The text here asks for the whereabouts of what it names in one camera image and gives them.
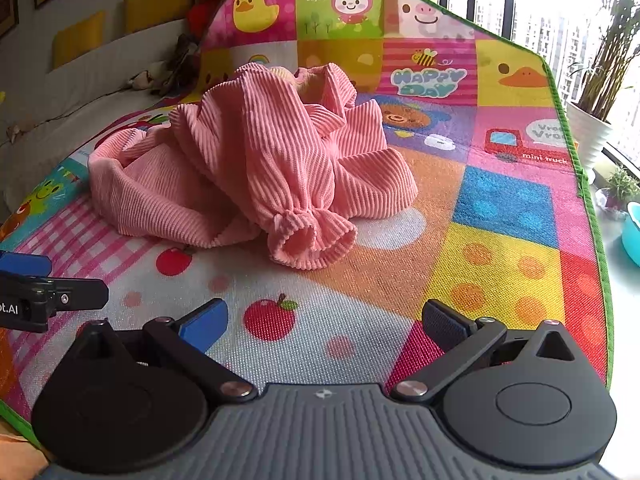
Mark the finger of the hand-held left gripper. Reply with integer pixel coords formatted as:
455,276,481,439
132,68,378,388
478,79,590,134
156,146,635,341
30,277,109,318
0,250,52,276

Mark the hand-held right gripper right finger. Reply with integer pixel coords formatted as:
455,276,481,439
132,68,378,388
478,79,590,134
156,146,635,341
391,299,580,403

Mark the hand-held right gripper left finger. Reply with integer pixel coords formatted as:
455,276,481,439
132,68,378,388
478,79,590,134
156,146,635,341
67,298,257,403

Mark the pink ribbed child's garment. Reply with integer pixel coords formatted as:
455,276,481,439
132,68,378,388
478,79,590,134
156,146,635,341
87,62,420,272

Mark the colourful cartoon play mat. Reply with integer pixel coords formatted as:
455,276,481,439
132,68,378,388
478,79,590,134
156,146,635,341
0,0,615,453

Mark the person's orange clothing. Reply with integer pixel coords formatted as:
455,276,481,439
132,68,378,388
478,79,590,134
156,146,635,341
0,420,51,480

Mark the white sofa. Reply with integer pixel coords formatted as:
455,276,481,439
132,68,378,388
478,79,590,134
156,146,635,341
0,10,211,221

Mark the white window sill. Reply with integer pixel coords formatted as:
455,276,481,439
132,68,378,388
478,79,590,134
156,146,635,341
580,145,640,480

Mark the teal bowl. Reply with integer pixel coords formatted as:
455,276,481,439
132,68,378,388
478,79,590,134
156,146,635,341
620,202,640,271

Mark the small potted plant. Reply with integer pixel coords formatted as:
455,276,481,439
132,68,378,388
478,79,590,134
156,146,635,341
597,165,640,216

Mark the yellow cushion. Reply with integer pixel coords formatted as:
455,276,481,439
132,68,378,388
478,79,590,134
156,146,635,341
52,10,107,68
124,0,195,33

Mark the white plant pot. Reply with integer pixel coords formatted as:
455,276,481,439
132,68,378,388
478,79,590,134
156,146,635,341
565,102,615,186

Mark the brown stuffed toy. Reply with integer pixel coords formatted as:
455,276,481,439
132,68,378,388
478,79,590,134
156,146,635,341
150,34,203,98

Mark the red cushion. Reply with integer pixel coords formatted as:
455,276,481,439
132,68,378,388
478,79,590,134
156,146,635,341
187,0,241,36

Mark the tall green palm plant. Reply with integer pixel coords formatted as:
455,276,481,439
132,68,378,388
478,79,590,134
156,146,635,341
567,0,640,126

